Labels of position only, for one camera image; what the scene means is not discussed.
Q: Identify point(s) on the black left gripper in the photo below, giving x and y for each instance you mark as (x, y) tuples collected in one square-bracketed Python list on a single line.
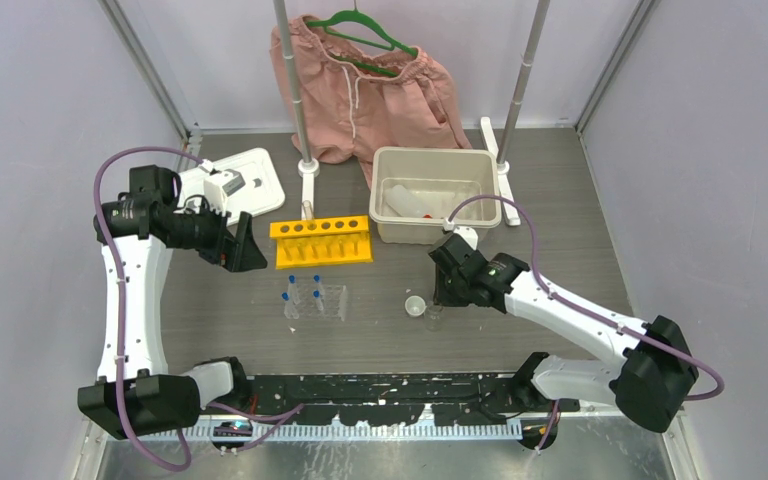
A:
[(234, 255)]

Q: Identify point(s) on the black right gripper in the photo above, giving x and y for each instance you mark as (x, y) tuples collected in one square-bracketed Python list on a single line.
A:
[(444, 298)]

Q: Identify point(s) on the blue-capped small test tube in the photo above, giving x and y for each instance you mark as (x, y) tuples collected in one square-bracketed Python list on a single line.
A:
[(290, 310)]

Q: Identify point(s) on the large clear glass test tube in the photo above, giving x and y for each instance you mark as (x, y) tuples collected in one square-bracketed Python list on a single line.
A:
[(307, 210)]

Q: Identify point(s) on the white plastic squeeze bottle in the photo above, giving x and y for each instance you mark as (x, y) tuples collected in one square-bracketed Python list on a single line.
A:
[(406, 204)]

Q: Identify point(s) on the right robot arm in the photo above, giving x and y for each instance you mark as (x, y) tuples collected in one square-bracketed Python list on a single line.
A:
[(639, 367)]

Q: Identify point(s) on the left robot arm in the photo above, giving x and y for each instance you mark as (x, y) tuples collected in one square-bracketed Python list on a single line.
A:
[(133, 386)]

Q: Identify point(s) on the small clear glass beaker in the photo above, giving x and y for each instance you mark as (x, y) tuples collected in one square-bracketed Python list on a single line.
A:
[(433, 317)]

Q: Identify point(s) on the small white cup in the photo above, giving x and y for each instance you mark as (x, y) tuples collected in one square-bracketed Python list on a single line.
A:
[(415, 306)]

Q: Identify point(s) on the white plastic lid tray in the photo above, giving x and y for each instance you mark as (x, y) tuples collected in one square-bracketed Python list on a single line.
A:
[(243, 183)]

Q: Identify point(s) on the right metal rack pole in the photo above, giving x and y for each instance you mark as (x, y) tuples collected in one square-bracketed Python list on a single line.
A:
[(501, 151)]

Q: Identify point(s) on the metal rack pole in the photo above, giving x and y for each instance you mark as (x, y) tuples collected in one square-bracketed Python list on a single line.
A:
[(308, 167), (501, 151)]

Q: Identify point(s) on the clear acrylic tube rack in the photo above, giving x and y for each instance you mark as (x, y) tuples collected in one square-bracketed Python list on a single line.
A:
[(335, 301)]

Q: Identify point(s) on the yellow plastic test tube rack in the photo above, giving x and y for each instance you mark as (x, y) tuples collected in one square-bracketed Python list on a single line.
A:
[(322, 242)]

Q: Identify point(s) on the beige plastic bin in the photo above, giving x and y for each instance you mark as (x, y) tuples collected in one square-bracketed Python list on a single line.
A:
[(443, 179)]

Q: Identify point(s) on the left metal rack pole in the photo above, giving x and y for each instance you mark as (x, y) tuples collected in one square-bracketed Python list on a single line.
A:
[(308, 167)]

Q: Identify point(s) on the pink fabric shorts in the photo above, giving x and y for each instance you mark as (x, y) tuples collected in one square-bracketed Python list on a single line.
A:
[(355, 104)]

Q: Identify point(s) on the green clothes hanger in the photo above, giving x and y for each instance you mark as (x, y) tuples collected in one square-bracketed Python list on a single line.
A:
[(385, 41)]

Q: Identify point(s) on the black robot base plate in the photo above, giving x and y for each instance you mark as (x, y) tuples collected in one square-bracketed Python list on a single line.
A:
[(390, 399)]

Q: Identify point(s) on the white slotted cable duct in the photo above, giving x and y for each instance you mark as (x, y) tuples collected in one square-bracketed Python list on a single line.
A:
[(229, 431)]

